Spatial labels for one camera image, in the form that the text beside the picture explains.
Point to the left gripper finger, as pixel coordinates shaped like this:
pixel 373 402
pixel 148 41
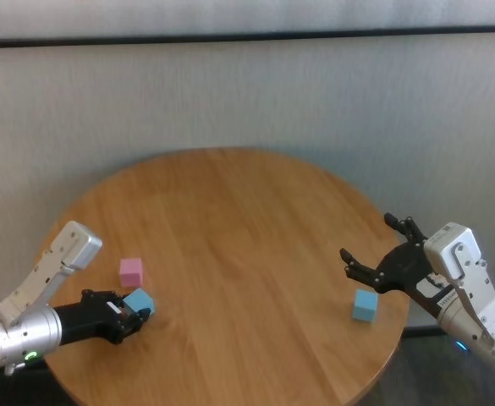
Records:
pixel 101 297
pixel 130 327

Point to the blue foam cube block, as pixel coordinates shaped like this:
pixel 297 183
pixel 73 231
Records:
pixel 364 306
pixel 139 300

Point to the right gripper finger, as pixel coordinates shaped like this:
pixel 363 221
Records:
pixel 363 274
pixel 408 230

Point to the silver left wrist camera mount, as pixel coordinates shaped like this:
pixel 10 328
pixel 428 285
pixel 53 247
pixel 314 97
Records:
pixel 78 245

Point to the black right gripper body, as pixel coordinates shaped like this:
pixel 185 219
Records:
pixel 403 270

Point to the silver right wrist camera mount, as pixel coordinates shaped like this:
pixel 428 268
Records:
pixel 454 249

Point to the pink foam cube block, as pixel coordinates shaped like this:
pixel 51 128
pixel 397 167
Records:
pixel 131 272

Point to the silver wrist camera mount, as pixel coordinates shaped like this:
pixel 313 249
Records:
pixel 78 245
pixel 454 249

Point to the black wall rail strip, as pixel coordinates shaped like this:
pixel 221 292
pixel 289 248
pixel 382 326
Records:
pixel 247 36

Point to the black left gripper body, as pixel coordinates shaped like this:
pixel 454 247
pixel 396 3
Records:
pixel 86 319

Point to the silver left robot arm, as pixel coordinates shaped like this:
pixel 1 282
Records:
pixel 18 334

